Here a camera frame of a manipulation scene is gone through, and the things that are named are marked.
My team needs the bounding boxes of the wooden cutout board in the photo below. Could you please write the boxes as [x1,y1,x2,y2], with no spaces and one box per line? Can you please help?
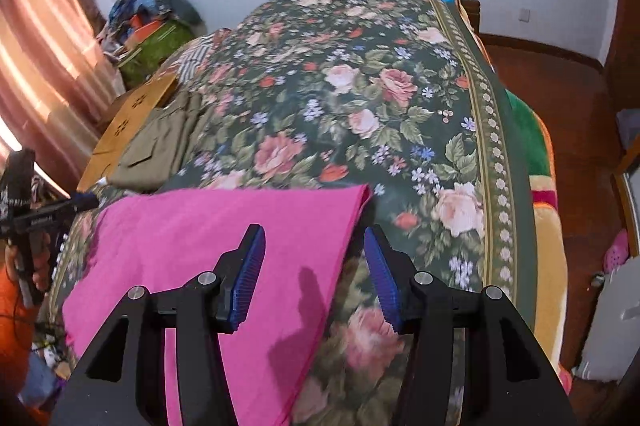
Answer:
[76,73,179,193]

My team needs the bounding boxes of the olive green pants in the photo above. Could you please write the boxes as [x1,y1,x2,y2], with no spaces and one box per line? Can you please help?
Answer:
[109,92,202,193]

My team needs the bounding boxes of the striped cloth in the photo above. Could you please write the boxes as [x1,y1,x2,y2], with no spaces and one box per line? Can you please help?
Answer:
[172,31,221,82]

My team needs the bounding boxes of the pink pants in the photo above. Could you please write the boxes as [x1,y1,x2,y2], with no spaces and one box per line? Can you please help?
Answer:
[61,183,374,426]

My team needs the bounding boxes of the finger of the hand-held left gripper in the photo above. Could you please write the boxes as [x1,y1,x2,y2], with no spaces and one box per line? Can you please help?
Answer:
[65,194,100,215]

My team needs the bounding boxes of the white appliance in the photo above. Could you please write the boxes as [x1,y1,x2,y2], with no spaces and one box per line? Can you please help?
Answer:
[572,251,640,382]

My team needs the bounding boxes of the pink slipper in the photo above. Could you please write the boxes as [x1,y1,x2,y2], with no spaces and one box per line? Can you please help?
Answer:
[602,228,631,275]

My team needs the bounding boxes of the person's left forearm orange sleeve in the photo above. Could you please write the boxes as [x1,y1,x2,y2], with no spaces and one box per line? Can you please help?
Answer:
[0,265,41,409]

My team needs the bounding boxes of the pile of colourful clothes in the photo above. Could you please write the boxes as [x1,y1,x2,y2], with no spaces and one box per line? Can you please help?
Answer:
[96,0,207,90]

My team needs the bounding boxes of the wooden bed frame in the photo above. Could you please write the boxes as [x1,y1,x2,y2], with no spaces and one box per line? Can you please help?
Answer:
[459,0,482,38]

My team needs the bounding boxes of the floral green blanket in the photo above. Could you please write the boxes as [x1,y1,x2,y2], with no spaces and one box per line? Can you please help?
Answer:
[49,0,540,426]

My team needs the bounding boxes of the person's left hand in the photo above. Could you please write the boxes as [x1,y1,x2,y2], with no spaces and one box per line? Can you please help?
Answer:
[5,231,52,295]

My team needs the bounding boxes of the green yellow fleece blanket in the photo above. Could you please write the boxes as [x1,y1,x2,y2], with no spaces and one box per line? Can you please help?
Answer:
[504,89,572,392]

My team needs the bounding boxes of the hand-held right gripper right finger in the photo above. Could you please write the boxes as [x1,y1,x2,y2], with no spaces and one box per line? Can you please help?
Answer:
[363,225,577,426]

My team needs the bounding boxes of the pink curtain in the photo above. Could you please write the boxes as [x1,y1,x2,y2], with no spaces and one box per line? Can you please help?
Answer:
[0,0,123,199]

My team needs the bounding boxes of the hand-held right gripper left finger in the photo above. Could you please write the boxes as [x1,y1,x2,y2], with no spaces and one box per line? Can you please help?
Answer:
[50,223,267,426]

